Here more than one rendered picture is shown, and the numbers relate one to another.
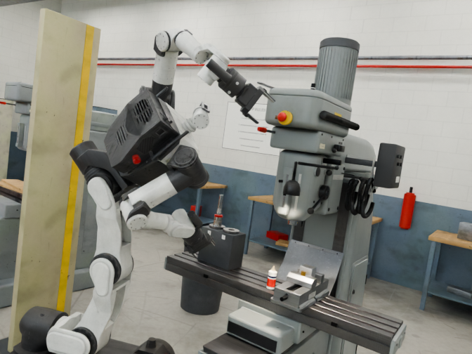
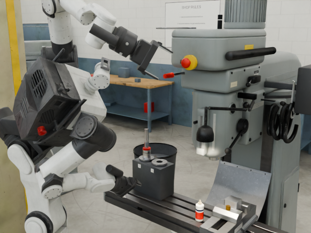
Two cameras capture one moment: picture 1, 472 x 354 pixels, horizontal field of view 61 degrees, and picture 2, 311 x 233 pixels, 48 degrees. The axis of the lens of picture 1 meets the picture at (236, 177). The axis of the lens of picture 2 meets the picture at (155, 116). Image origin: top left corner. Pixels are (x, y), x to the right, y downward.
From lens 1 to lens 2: 0.43 m
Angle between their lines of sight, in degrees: 11
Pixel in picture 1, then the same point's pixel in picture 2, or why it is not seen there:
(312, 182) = (227, 120)
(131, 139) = (32, 113)
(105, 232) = (32, 192)
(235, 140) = not seen: hidden behind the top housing
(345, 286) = (276, 203)
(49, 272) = (15, 199)
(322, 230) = (249, 151)
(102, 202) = (23, 168)
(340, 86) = (251, 10)
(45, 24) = not seen: outside the picture
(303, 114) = (208, 57)
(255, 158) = not seen: hidden behind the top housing
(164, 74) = (59, 34)
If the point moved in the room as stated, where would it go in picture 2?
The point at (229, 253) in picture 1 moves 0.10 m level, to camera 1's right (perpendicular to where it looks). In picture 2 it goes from (159, 185) to (177, 186)
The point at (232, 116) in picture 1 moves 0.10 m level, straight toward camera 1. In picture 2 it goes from (170, 17) to (170, 16)
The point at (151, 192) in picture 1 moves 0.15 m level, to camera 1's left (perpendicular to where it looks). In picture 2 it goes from (59, 164) to (20, 163)
